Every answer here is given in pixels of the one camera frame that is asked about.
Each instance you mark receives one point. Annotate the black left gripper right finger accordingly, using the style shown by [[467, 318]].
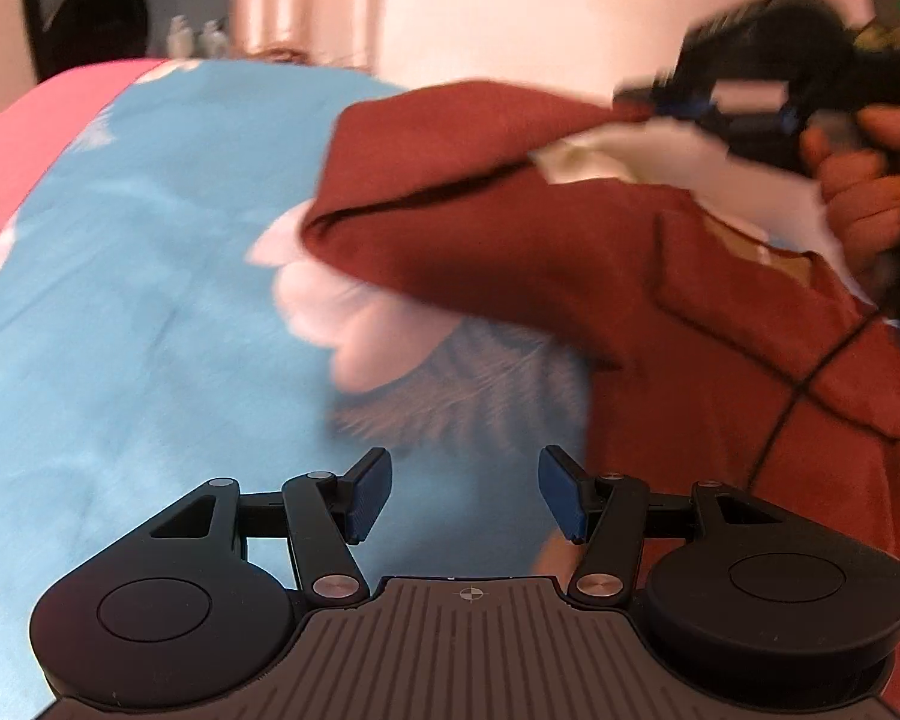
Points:
[[733, 595]]

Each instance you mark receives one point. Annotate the person's right hand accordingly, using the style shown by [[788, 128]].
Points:
[[861, 196]]

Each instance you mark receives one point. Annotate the dark front-load washing machine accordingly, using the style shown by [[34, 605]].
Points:
[[67, 34]]

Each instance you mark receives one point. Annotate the small white bottle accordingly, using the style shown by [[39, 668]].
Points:
[[213, 42], [179, 42]]

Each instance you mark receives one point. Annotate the dark red knit sweater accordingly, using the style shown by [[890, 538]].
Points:
[[708, 361]]

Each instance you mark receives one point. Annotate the blue floral bed sheet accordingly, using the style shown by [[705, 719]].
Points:
[[160, 326]]

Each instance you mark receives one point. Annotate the pink blanket edge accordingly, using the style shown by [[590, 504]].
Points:
[[38, 127]]

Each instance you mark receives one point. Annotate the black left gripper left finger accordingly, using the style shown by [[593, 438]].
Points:
[[203, 597]]

